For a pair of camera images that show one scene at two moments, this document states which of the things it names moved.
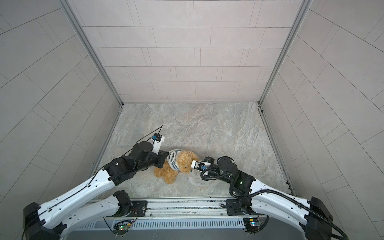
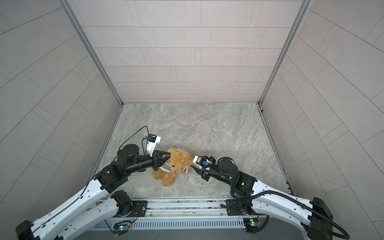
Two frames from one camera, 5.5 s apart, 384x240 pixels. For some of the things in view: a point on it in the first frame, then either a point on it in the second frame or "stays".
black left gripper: x=161 y=158 stays
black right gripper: x=210 y=160 stays
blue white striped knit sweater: x=171 y=159 → x=165 y=167
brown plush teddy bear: x=184 y=159 stays
